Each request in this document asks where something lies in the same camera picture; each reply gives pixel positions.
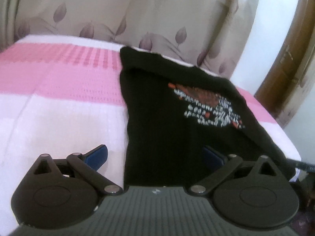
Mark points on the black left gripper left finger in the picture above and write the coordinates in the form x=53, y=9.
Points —
x=86, y=165

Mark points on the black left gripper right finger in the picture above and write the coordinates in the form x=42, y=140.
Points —
x=221, y=167

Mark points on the black printed t-shirt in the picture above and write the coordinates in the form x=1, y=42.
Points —
x=176, y=113

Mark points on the pink white checkered bedspread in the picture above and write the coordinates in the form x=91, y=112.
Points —
x=62, y=95

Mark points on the brown wooden door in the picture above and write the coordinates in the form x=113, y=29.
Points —
x=287, y=72

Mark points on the beige leaf print curtain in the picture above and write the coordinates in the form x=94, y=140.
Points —
x=208, y=33

